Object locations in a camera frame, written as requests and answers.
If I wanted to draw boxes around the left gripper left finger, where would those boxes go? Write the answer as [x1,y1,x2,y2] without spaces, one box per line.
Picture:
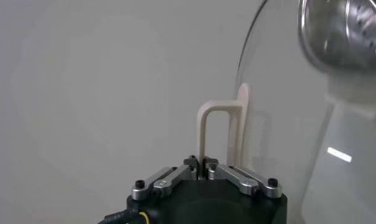
[131,155,199,201]

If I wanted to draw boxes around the perforated steel steamer basket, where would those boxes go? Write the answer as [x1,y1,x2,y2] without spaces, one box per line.
[297,0,376,75]

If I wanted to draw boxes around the glass lid with cream handle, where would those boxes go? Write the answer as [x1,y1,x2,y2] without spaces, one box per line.
[196,0,376,224]

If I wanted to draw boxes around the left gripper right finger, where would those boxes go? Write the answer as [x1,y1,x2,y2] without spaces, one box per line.
[202,155,283,199]

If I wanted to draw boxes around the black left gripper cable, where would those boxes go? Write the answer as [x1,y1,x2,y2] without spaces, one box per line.
[98,208,151,224]

